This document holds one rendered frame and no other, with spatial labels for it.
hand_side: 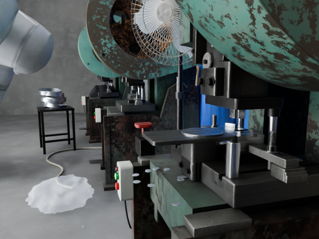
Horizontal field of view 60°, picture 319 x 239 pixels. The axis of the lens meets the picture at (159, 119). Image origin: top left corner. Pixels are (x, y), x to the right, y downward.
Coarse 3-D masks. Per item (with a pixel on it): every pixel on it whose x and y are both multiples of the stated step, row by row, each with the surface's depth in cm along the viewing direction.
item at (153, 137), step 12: (144, 132) 85; (156, 132) 85; (168, 132) 85; (180, 132) 85; (192, 132) 82; (204, 132) 82; (216, 132) 82; (156, 144) 73; (168, 144) 74; (192, 144) 79; (204, 144) 79; (180, 156) 88; (192, 156) 79; (204, 156) 80; (180, 168) 88; (192, 168) 80; (192, 180) 80
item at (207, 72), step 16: (208, 48) 86; (208, 64) 84; (224, 64) 78; (208, 80) 78; (224, 80) 78; (240, 80) 77; (256, 80) 78; (224, 96) 79; (240, 96) 78; (256, 96) 79
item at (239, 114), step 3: (231, 111) 86; (234, 111) 85; (237, 111) 85; (240, 111) 84; (243, 111) 84; (231, 114) 86; (234, 114) 85; (237, 114) 85; (240, 114) 84; (243, 114) 85; (231, 117) 87; (234, 117) 85; (237, 117) 85; (240, 117) 84; (243, 117) 85
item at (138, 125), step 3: (135, 123) 112; (138, 123) 111; (141, 123) 112; (144, 123) 111; (147, 123) 111; (150, 123) 112; (135, 126) 111; (138, 126) 110; (141, 126) 110; (144, 126) 110; (147, 126) 110; (150, 126) 111; (144, 129) 112
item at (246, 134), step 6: (228, 132) 85; (234, 132) 85; (240, 132) 85; (246, 132) 85; (240, 138) 80; (246, 138) 80; (252, 138) 81; (258, 138) 81; (222, 144) 88; (246, 144) 81; (252, 144) 81; (240, 150) 80; (246, 150) 81
